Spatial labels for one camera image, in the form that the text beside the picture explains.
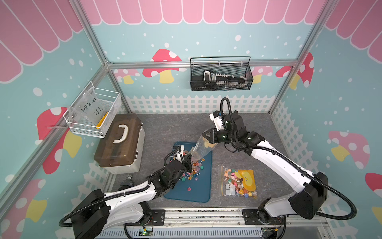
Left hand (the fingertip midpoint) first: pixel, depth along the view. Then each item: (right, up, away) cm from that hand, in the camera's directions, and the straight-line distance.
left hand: (191, 157), depth 81 cm
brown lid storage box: (-43, +3, +9) cm, 44 cm away
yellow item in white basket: (-46, +19, -6) cm, 50 cm away
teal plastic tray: (+5, -19, +3) cm, 20 cm away
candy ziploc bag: (+6, +3, +7) cm, 10 cm away
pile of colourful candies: (+3, -7, +9) cm, 12 cm away
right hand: (+5, +13, -8) cm, 16 cm away
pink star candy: (-2, -18, +2) cm, 18 cm away
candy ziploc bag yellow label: (+26, -15, +3) cm, 30 cm away
